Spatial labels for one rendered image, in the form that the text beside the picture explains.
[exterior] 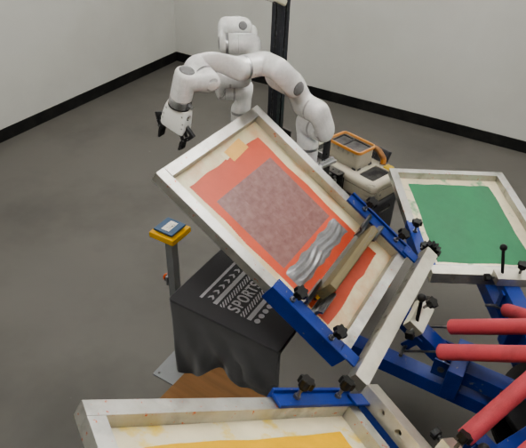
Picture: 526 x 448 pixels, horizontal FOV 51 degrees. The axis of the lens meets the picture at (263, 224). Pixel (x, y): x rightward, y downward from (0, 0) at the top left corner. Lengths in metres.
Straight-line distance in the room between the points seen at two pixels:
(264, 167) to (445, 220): 1.05
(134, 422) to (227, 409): 0.22
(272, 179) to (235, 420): 0.92
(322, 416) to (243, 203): 0.71
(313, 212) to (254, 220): 0.26
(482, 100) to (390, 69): 0.91
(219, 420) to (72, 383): 1.96
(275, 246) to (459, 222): 1.15
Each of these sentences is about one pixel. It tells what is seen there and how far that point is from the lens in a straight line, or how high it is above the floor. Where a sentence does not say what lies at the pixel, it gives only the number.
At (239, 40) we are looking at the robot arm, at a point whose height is 1.69.
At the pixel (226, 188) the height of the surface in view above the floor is 1.44.
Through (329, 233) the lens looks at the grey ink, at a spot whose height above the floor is 1.26.
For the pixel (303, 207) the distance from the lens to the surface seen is 1.93.
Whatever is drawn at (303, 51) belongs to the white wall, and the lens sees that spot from 6.04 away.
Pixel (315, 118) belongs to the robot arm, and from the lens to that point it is 2.17.
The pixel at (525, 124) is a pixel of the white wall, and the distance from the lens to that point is 5.58.
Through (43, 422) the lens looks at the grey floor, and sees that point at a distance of 3.05.
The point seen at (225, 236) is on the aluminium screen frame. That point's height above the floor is 1.41.
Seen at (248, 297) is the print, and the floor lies 0.95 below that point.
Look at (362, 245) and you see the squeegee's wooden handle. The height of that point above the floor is 1.29.
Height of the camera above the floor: 2.42
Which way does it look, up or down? 37 degrees down
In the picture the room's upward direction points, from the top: 2 degrees clockwise
